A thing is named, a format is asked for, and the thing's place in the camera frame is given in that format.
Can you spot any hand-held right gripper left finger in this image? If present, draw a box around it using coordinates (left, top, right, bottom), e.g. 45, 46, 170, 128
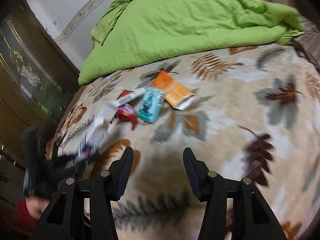
29, 146, 134, 240

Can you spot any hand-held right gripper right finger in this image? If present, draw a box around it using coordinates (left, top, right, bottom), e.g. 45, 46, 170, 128
182, 147, 288, 240

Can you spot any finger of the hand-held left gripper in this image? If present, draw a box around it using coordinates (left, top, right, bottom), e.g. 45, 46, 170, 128
49, 154, 84, 172
59, 152, 102, 183

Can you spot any white carton with blue print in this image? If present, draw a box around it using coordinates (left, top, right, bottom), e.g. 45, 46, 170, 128
77, 124, 118, 161

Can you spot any teal wipes pack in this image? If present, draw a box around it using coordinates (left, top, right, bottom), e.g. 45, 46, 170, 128
137, 86, 166, 124

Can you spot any white barcode carton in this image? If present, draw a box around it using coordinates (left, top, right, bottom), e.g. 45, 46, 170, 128
109, 87, 147, 108

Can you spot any orange packet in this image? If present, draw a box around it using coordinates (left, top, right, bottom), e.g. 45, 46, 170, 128
151, 70, 197, 111

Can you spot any person's left forearm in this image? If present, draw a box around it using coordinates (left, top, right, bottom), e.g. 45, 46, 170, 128
15, 197, 52, 233

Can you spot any red foil candy wrapper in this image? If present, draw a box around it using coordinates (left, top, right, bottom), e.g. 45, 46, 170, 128
115, 103, 138, 131

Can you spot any small white carton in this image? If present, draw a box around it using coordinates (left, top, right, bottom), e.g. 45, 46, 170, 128
94, 104, 118, 130

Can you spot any leaf printed blanket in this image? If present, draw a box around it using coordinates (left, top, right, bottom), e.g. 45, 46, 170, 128
45, 42, 320, 240

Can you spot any ornate glass door wooden cabinet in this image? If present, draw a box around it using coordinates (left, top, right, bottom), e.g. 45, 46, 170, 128
0, 0, 84, 233

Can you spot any red packet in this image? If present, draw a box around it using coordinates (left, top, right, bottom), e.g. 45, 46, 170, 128
117, 89, 135, 100

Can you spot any green quilt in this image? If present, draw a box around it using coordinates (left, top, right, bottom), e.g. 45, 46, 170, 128
77, 0, 306, 86

